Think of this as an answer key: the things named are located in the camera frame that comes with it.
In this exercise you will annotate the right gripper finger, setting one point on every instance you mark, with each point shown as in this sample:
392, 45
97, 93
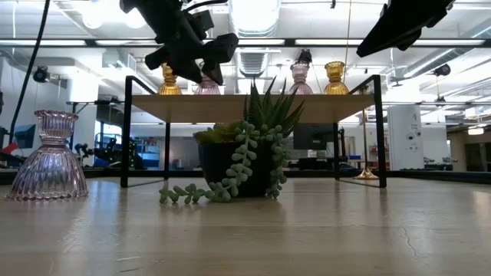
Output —
383, 34
409, 41

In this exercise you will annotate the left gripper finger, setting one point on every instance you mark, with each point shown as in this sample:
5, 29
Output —
220, 48
159, 57

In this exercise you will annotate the amber ribbed glass candle holder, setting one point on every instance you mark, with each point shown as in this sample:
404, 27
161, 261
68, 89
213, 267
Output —
335, 88
170, 89

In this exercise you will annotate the pink ribbed glass candle holder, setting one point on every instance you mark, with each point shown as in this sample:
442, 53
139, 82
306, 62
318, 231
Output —
50, 168
300, 88
207, 89

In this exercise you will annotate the tall brass candlestick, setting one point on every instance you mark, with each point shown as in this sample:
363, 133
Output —
366, 175

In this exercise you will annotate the glowing ceiling light fixture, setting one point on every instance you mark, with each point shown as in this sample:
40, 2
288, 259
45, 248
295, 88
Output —
475, 130

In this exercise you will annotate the white cabinet with icons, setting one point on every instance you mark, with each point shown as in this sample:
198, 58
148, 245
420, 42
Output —
404, 153

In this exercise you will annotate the potted artificial succulent plant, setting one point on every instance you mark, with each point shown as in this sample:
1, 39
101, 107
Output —
215, 165

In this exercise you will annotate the black computer monitor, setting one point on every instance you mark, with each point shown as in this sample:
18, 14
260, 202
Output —
314, 136

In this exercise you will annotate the blue-screen monitor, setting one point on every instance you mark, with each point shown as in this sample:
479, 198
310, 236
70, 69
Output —
24, 136

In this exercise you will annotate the black overhead frame beam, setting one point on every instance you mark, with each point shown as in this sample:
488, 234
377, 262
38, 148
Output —
390, 42

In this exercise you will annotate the black ceiling-mounted camera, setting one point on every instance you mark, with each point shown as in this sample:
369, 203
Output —
442, 69
41, 74

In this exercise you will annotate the white ceiling air duct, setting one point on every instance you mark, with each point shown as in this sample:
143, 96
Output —
255, 19

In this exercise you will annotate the wooden shelf riser black frame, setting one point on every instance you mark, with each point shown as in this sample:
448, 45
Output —
215, 109

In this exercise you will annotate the black hanging camera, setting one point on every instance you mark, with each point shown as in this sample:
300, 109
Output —
305, 56

